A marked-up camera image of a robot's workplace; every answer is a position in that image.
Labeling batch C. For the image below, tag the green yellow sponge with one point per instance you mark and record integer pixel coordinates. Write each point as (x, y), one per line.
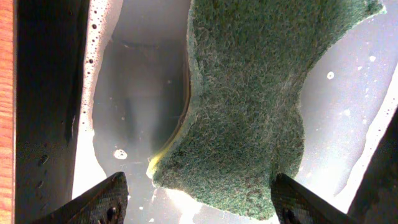
(248, 61)

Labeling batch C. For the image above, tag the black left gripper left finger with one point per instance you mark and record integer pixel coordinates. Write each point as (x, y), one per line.
(105, 203)

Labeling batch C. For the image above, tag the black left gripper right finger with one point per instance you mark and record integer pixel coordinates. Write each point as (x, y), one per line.
(295, 204)

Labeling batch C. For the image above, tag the black rectangular water tray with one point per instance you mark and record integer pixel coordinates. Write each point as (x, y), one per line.
(103, 85)

